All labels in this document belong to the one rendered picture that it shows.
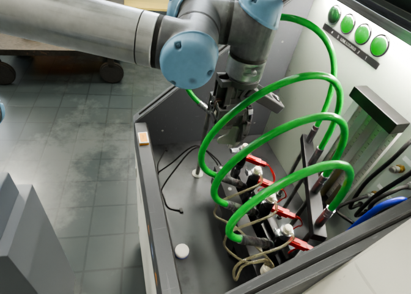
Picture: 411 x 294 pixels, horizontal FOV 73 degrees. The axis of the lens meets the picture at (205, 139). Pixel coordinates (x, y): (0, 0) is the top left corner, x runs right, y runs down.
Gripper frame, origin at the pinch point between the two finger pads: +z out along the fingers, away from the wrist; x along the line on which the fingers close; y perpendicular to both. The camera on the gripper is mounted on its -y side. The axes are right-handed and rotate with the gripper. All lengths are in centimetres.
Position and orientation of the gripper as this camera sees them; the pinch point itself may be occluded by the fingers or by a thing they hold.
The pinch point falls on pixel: (232, 143)
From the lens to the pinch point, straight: 71.7
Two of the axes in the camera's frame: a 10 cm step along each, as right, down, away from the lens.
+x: 2.7, 6.9, -6.7
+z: -1.4, 7.1, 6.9
